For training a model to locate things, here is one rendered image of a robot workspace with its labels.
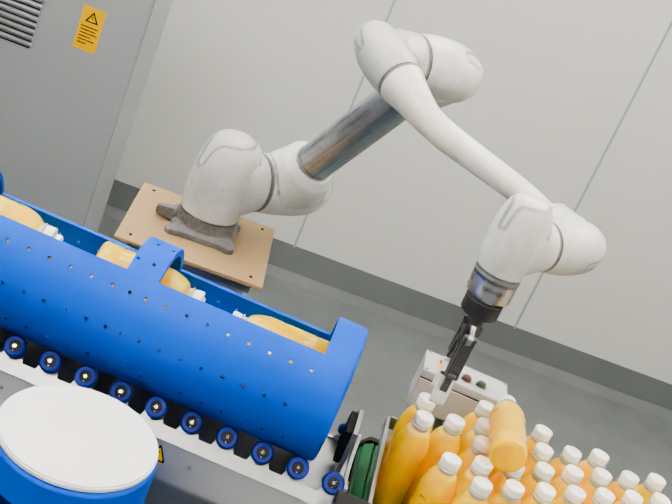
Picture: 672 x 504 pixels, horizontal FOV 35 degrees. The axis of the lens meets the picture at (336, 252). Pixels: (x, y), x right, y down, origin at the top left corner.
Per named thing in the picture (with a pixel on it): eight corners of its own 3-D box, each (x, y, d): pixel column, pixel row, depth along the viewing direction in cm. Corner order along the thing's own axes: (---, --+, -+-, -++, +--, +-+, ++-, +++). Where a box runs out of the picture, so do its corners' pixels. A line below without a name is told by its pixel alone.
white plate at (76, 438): (-11, 375, 187) (-13, 381, 188) (4, 483, 165) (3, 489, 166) (141, 391, 200) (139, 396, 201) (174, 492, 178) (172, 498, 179)
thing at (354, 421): (331, 453, 226) (353, 406, 221) (342, 458, 226) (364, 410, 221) (323, 479, 217) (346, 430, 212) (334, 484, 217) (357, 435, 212)
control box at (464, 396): (409, 384, 250) (427, 348, 246) (489, 418, 250) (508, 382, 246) (405, 405, 241) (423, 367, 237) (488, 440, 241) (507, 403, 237)
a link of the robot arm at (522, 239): (497, 285, 195) (545, 287, 203) (535, 210, 189) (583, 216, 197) (462, 253, 202) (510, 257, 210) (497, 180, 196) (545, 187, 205)
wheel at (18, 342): (10, 332, 213) (8, 330, 211) (31, 340, 213) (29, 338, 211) (0, 354, 211) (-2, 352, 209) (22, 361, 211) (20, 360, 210)
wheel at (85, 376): (80, 362, 213) (78, 361, 211) (101, 370, 213) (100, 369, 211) (71, 384, 211) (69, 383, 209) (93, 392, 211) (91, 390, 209)
